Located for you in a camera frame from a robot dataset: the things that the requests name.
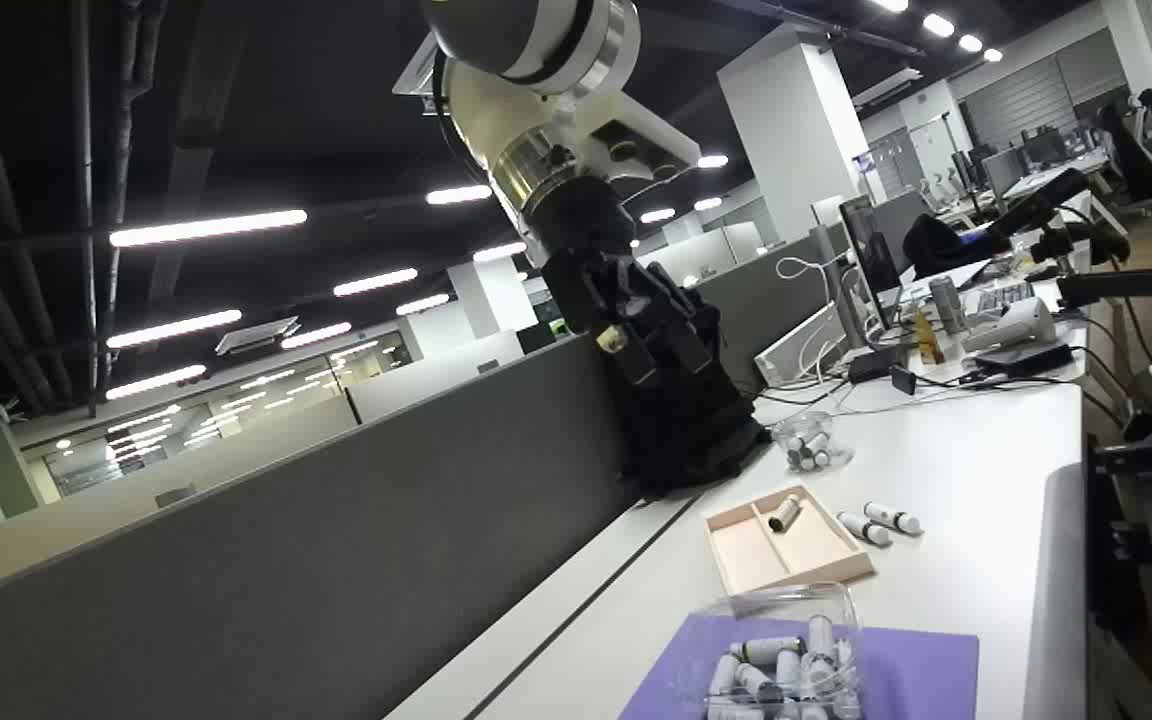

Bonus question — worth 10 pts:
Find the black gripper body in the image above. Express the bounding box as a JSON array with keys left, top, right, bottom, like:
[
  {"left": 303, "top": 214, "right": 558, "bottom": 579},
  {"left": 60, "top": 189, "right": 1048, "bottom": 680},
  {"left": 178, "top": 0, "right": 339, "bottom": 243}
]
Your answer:
[{"left": 527, "top": 175, "right": 745, "bottom": 409}]

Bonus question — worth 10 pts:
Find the yellow bottle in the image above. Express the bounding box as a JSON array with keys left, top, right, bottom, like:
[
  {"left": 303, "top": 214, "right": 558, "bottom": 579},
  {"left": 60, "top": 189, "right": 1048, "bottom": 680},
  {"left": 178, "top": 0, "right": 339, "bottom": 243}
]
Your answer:
[{"left": 912, "top": 309, "right": 943, "bottom": 369}]

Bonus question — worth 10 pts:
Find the shallow wooden tray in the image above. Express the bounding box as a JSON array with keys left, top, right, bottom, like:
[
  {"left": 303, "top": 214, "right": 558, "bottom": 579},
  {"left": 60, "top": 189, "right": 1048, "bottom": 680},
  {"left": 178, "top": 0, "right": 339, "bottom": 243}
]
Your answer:
[{"left": 705, "top": 479, "right": 882, "bottom": 600}]

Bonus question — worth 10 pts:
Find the long ceiling light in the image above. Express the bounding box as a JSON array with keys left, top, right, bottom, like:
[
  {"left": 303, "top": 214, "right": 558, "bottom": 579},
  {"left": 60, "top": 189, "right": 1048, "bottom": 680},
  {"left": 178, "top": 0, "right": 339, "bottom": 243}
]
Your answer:
[
  {"left": 104, "top": 204, "right": 316, "bottom": 258},
  {"left": 422, "top": 181, "right": 495, "bottom": 214},
  {"left": 102, "top": 305, "right": 249, "bottom": 356},
  {"left": 330, "top": 264, "right": 426, "bottom": 305}
]

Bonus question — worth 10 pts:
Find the black backpack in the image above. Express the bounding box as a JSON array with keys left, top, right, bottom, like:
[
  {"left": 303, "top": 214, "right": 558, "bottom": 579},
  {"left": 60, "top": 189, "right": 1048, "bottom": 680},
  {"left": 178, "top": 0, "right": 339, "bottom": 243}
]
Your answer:
[{"left": 610, "top": 313, "right": 775, "bottom": 490}]

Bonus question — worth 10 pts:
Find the white box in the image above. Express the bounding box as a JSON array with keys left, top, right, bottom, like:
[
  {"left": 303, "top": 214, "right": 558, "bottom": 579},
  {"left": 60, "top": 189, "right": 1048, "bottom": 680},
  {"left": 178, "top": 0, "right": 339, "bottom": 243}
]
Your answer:
[{"left": 754, "top": 298, "right": 863, "bottom": 392}]

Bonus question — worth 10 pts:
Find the computer monitor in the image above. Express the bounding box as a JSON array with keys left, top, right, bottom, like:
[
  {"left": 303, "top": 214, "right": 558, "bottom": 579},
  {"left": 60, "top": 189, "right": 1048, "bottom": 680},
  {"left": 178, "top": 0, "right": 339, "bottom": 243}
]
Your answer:
[{"left": 836, "top": 191, "right": 906, "bottom": 335}]

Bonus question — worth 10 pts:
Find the small clear plastic container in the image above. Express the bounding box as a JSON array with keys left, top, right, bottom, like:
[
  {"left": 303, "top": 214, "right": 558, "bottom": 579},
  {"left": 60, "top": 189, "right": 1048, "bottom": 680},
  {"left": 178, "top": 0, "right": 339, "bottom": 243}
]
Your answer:
[{"left": 782, "top": 409, "right": 857, "bottom": 479}]

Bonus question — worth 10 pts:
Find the black office chair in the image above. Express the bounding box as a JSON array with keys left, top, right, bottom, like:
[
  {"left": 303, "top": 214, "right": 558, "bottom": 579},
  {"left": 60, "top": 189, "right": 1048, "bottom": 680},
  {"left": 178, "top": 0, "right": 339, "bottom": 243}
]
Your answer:
[{"left": 902, "top": 208, "right": 1008, "bottom": 279}]

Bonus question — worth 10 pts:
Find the grey desk box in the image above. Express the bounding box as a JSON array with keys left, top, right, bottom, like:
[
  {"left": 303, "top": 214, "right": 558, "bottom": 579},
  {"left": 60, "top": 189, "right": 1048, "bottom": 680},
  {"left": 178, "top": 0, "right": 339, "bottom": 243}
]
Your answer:
[{"left": 980, "top": 292, "right": 1063, "bottom": 359}]

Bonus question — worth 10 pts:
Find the grey desk partition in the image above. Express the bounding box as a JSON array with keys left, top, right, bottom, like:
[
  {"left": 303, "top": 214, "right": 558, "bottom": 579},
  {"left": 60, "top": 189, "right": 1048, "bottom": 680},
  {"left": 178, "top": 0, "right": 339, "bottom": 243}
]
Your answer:
[{"left": 0, "top": 332, "right": 647, "bottom": 720}]

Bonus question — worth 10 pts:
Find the purple mat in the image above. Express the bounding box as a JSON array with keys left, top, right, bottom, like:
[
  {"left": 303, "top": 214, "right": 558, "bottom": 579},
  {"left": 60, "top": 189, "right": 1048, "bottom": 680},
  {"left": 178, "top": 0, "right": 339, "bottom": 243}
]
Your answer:
[{"left": 621, "top": 612, "right": 986, "bottom": 720}]

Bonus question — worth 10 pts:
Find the white cable channel rail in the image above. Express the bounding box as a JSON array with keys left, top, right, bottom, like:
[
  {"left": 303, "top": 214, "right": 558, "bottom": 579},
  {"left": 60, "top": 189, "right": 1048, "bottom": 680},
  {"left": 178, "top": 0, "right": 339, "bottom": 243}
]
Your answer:
[{"left": 384, "top": 490, "right": 705, "bottom": 720}]

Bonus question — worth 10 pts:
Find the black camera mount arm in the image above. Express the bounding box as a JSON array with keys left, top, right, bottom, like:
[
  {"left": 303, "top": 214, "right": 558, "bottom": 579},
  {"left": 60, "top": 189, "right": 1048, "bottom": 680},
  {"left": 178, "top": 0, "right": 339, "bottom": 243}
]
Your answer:
[{"left": 1052, "top": 260, "right": 1152, "bottom": 313}]

